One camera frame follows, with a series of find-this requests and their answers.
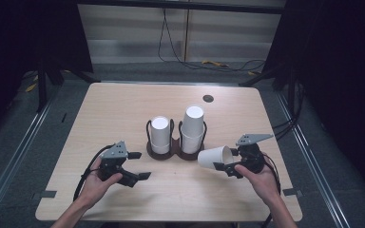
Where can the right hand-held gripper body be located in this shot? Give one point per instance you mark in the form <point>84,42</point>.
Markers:
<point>252,156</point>

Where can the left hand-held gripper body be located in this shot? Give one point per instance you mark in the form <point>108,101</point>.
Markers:
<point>114,153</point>

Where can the single white paper cup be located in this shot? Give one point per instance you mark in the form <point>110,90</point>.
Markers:
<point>214,157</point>

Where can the stack of white paper cups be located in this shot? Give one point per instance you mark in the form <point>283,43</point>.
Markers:
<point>192,126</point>

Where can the person's right hand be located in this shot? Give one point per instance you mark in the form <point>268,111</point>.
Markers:
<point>266,183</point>

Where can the person's left hand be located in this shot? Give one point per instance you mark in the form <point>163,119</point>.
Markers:
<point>93,188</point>

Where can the dark round table grommet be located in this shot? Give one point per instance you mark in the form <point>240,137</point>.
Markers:
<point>208,98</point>

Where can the yellow floor tape strip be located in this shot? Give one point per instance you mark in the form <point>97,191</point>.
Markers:
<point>31,87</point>
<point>215,63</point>

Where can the black metal stand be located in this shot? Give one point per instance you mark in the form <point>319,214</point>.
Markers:
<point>42,85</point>

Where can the dark curtain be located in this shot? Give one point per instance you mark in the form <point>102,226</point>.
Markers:
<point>339,79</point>
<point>28,34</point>

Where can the grey table bracket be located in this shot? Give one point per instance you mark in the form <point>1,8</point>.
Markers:
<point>46,193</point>
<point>293,192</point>

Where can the metal floor rail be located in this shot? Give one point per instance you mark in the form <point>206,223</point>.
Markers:
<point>313,158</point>
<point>15,152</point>

